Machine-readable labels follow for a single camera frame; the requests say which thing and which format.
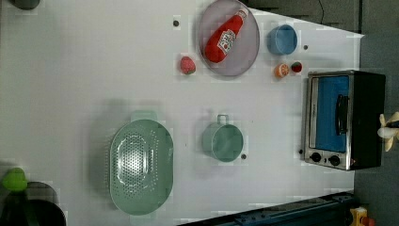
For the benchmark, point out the blue bowl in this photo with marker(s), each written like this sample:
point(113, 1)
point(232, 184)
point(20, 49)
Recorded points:
point(281, 40)

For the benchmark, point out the black toaster oven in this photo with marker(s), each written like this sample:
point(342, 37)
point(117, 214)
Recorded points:
point(342, 119)

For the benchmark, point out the green metal mug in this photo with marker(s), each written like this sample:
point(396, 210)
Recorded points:
point(221, 140)

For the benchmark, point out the green toy pear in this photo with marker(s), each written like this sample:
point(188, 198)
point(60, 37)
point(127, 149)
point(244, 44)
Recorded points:
point(15, 180)

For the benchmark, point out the grey round plate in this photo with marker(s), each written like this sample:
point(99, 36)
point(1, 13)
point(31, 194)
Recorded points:
point(246, 46)

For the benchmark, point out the orange slice toy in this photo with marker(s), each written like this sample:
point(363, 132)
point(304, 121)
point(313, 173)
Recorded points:
point(281, 70)

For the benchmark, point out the red ketchup bottle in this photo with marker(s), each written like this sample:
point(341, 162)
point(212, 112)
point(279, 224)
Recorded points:
point(222, 40)

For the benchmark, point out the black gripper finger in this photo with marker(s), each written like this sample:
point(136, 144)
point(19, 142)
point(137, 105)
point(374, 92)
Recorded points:
point(393, 124)

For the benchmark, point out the black round container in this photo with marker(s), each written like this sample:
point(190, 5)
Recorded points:
point(35, 206)

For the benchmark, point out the small red strawberry toy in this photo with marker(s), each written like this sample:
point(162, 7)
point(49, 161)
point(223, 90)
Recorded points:
point(296, 67)

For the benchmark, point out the black cylinder post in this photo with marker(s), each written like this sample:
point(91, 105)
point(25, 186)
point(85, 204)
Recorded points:
point(25, 4)

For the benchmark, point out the green perforated colander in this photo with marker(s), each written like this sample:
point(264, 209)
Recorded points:
point(141, 164)

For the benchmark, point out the yellow red clamp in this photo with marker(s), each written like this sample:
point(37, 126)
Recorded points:
point(360, 217)

